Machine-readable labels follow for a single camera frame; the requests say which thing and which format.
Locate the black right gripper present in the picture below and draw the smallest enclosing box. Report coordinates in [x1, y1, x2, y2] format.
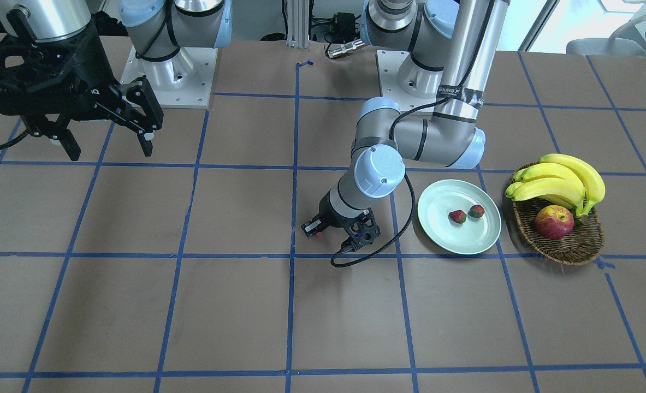
[0, 22, 164, 161]

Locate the yellow banana bunch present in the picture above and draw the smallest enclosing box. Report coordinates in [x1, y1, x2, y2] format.
[505, 153, 606, 218]

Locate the aluminium frame post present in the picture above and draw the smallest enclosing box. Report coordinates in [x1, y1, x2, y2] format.
[281, 1, 313, 51]

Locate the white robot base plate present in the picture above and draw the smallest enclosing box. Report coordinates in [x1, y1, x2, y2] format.
[120, 47, 219, 109]

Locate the brown wicker basket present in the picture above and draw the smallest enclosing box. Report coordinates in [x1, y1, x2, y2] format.
[505, 153, 606, 265]

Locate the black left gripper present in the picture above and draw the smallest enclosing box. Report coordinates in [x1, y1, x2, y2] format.
[301, 194, 356, 238]

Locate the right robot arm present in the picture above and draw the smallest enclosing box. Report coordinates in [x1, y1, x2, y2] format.
[0, 1, 232, 161]

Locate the red apple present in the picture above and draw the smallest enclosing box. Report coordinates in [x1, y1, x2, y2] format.
[534, 205, 575, 240]

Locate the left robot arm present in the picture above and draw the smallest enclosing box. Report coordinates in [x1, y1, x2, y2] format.
[302, 1, 510, 241]

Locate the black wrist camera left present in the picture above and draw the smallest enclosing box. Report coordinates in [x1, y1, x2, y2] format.
[340, 208, 381, 253]

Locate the light green plate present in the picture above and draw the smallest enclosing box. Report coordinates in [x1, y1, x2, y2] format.
[417, 180, 501, 255]

